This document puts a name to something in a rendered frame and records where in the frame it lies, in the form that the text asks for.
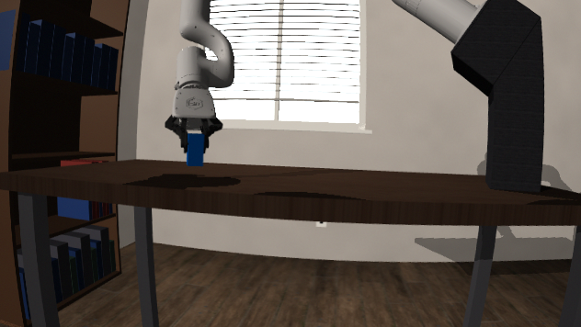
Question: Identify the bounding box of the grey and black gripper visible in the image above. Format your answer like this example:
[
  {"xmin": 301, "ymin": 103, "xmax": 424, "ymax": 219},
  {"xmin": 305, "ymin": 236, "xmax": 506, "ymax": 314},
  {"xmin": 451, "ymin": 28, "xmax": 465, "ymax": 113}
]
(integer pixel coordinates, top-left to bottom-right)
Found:
[{"xmin": 165, "ymin": 84, "xmax": 222, "ymax": 153}]

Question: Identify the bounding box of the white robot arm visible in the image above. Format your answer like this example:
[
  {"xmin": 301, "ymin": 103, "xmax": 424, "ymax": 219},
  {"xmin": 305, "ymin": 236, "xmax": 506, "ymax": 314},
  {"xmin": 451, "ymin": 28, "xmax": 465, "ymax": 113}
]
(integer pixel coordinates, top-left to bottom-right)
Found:
[{"xmin": 175, "ymin": 0, "xmax": 487, "ymax": 90}]

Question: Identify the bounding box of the blue block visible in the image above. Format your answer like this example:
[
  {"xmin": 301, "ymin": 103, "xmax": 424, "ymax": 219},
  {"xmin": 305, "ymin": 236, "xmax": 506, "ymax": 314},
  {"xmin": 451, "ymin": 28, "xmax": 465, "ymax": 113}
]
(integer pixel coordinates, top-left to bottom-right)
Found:
[{"xmin": 187, "ymin": 133, "xmax": 204, "ymax": 166}]

